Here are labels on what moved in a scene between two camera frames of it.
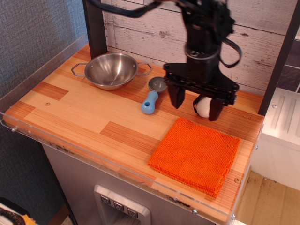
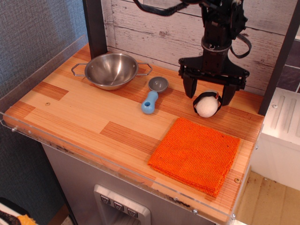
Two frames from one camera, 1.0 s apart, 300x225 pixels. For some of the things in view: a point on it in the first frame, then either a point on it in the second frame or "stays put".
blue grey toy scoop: [155, 85] stays put
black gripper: [201, 76] to [213, 66]
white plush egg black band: [201, 106] stays put
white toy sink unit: [276, 154] stays put
